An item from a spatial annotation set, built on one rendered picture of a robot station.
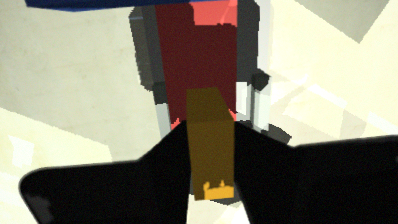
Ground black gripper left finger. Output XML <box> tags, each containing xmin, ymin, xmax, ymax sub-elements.
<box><xmin>18</xmin><ymin>120</ymin><xmax>191</xmax><ymax>224</ymax></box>

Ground blue bar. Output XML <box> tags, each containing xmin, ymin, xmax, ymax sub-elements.
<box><xmin>25</xmin><ymin>0</ymin><xmax>223</xmax><ymax>12</ymax></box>

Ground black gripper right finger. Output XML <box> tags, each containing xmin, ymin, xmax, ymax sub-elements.
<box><xmin>234</xmin><ymin>120</ymin><xmax>398</xmax><ymax>224</ymax></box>

